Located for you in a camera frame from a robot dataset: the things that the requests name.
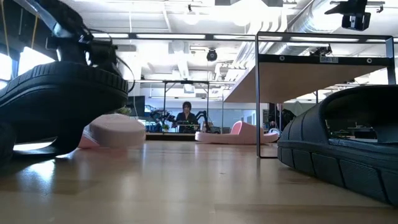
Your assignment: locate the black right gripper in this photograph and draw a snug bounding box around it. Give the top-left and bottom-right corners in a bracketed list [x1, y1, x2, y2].
[325, 0, 372, 32]

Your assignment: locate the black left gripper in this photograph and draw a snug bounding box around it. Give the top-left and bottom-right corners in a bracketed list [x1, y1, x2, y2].
[57, 32, 121, 75]

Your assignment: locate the wooden shelf with black frame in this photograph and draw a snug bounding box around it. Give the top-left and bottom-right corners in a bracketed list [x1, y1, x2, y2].
[223, 30, 396, 159]

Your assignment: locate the black slide with striped strap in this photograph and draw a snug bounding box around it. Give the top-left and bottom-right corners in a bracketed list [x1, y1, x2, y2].
[277, 84, 398, 207]

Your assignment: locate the black computer monitor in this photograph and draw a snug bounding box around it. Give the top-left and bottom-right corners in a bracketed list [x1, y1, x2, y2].
[126, 95, 146, 118]

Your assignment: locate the long overhead light bar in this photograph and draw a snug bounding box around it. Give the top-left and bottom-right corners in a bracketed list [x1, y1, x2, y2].
[90, 32, 259, 41]

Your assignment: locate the black background metal stand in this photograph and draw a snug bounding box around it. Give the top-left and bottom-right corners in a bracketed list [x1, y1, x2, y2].
[162, 80, 210, 134]

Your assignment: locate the round ceiling lamp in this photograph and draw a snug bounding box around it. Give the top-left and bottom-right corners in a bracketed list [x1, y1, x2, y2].
[182, 4, 200, 26]

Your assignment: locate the person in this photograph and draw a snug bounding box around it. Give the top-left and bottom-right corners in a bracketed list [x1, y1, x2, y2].
[267, 103, 297, 132]
[172, 101, 200, 134]

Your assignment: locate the silver ventilation duct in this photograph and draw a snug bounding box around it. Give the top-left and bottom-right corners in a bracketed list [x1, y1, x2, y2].
[241, 0, 346, 68]

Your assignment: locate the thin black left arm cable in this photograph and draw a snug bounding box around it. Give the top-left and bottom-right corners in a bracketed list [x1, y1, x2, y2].
[115, 55, 136, 94]

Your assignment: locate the black aluminium rig frame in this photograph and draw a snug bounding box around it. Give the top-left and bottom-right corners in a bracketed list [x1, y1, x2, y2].
[145, 133, 197, 142]

